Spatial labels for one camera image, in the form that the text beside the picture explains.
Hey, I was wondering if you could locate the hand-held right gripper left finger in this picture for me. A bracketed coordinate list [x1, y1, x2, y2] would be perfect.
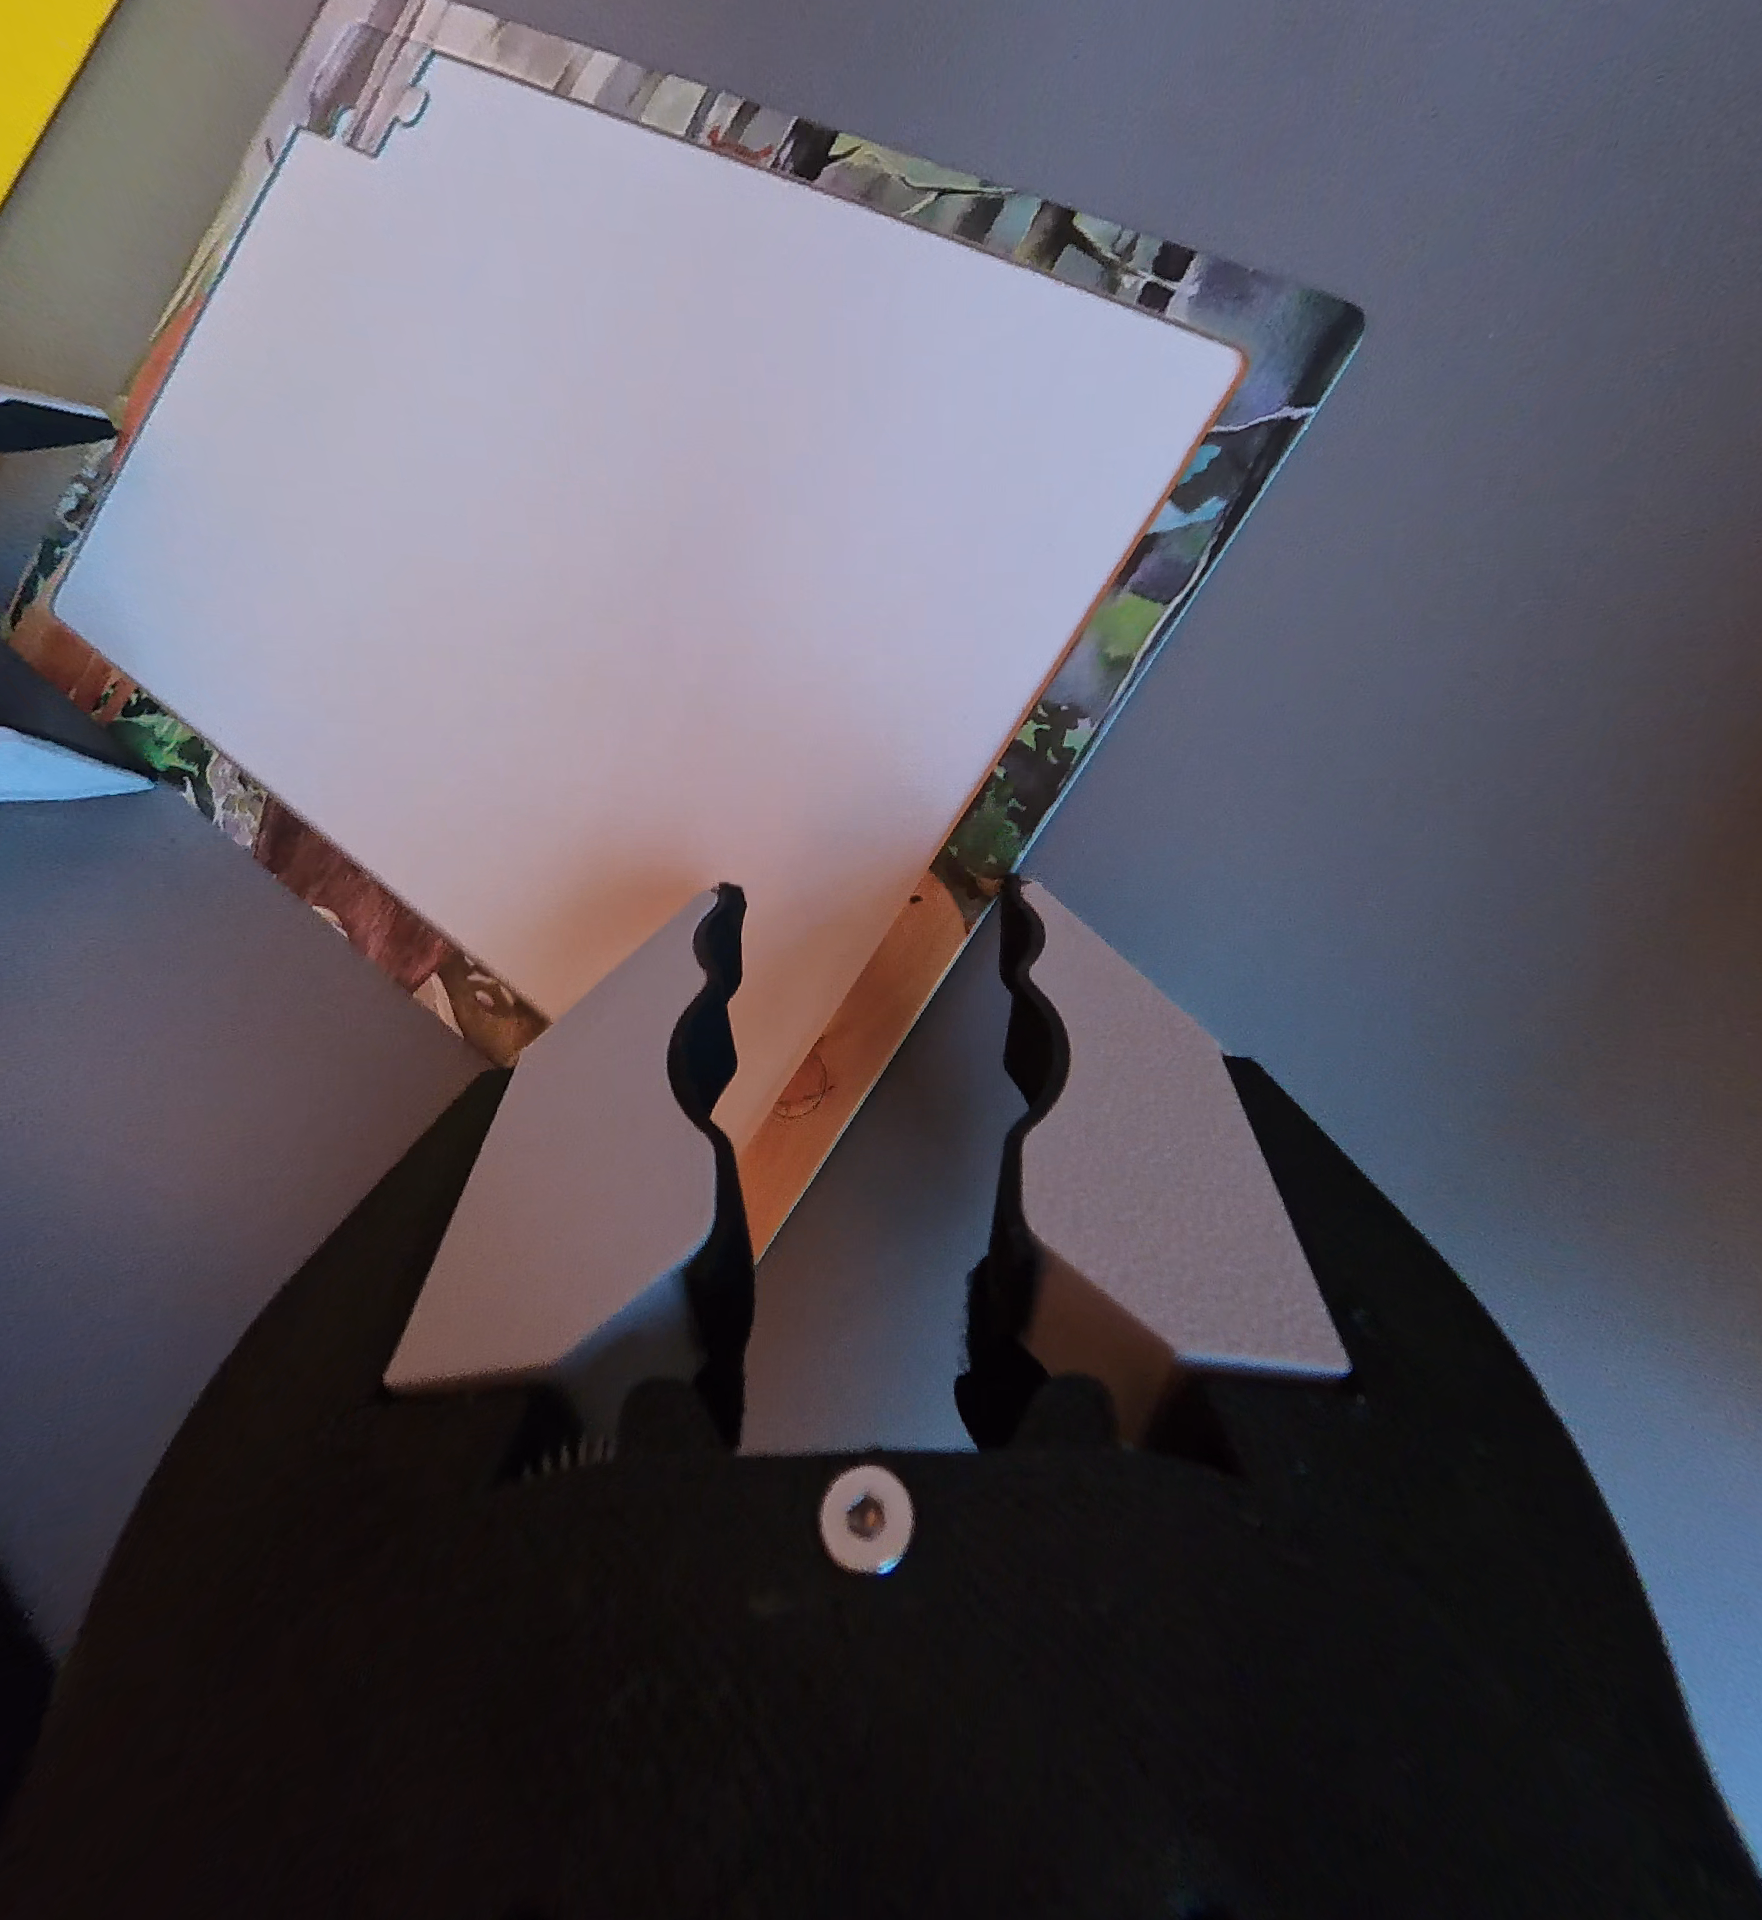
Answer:
[384, 882, 759, 1453]

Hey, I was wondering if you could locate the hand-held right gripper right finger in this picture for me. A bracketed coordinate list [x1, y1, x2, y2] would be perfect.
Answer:
[953, 877, 1349, 1453]

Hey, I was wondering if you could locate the lavender stone-pattern puzzle piece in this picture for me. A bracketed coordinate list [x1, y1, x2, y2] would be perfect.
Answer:
[288, 0, 436, 156]

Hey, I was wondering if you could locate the puzzle frame board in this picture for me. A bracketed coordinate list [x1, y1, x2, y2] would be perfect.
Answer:
[0, 0, 1368, 1264]

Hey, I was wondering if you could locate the grey desk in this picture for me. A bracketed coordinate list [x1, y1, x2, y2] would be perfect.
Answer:
[0, 0, 1762, 1920]

